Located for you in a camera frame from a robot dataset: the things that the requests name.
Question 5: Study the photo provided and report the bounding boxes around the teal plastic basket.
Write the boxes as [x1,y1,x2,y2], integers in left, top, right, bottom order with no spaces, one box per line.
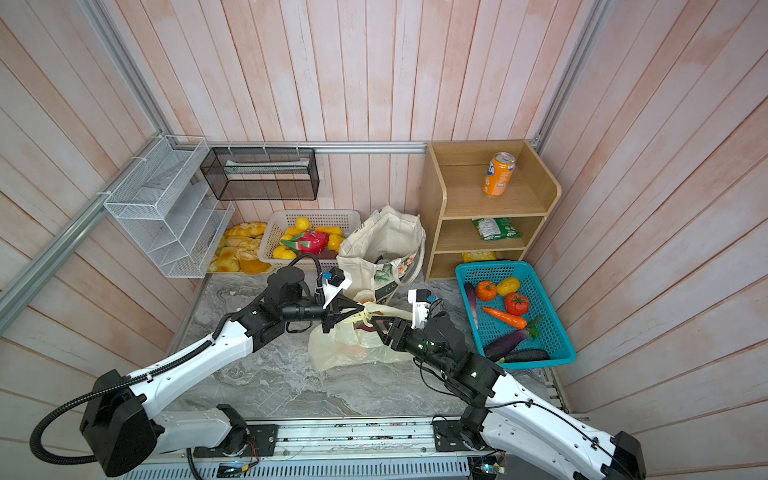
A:
[455,260,576,369]

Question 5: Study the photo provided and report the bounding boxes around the white wire rack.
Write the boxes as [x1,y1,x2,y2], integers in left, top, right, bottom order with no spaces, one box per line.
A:
[104,135,234,279]

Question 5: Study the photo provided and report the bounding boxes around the carrot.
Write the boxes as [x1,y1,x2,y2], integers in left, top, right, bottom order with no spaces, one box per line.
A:
[482,307,541,338]

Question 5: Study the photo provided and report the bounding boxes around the wooden shelf unit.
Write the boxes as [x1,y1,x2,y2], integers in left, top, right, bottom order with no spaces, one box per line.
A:
[418,140,562,280]

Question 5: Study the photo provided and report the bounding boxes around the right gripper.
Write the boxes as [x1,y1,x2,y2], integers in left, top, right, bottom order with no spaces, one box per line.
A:
[373,313,452,376]

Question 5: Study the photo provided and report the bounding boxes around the red tomato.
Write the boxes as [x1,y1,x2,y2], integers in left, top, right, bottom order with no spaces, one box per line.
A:
[504,292,530,317]

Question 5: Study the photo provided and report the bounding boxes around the yellow plastic bag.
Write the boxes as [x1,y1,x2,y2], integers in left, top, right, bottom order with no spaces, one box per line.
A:
[308,290,412,372]

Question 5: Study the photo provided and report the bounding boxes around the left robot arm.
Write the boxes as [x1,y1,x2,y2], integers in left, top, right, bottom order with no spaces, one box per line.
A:
[29,265,363,477]

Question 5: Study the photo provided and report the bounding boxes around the long thin eggplant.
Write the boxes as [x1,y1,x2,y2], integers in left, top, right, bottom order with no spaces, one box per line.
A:
[463,282,478,328]

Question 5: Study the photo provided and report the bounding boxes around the white plastic basket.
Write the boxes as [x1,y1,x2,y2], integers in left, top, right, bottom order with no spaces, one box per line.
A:
[259,210,361,270]

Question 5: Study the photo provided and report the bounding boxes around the black mesh basket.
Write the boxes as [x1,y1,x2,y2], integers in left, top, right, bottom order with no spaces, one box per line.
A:
[200,146,320,201]

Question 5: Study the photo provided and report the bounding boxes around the yellow bell pepper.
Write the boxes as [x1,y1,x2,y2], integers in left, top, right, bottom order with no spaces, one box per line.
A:
[496,277,521,297]

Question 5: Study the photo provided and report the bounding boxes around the green snack packet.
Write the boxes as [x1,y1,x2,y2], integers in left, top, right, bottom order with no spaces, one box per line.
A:
[472,218,521,241]

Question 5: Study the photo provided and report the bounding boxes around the yellow snack packet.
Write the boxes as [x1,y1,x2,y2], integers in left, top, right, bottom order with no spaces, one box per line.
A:
[461,250,497,263]

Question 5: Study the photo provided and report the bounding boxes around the purple eggplant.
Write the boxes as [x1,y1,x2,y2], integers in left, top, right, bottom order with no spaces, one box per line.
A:
[484,329,531,362]

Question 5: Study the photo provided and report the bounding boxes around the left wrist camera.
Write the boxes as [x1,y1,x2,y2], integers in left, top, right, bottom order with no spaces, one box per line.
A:
[320,266,352,308]

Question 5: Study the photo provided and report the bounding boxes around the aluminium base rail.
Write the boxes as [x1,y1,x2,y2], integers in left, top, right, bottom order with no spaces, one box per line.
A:
[101,413,604,480]

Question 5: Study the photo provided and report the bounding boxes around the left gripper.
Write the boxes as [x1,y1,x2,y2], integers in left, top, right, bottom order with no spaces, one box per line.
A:
[282,294,365,333]

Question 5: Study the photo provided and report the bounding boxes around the dragon fruit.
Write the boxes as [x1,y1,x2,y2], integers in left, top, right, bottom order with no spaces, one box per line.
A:
[280,230,329,255]

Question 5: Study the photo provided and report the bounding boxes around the orange pumpkin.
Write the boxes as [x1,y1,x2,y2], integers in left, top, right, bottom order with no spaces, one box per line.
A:
[475,280,498,302]

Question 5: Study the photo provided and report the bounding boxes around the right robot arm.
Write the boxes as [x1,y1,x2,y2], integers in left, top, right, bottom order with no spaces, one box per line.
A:
[372,316,647,479]

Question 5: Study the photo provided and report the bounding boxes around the orange soda can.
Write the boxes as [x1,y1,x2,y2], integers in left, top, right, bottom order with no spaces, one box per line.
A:
[482,152,517,197]

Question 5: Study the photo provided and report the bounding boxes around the canvas tote bag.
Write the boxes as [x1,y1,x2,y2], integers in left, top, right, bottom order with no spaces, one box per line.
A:
[337,205,426,304]

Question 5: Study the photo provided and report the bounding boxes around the dark cucumber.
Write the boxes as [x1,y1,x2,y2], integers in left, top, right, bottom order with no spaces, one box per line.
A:
[501,349,550,363]

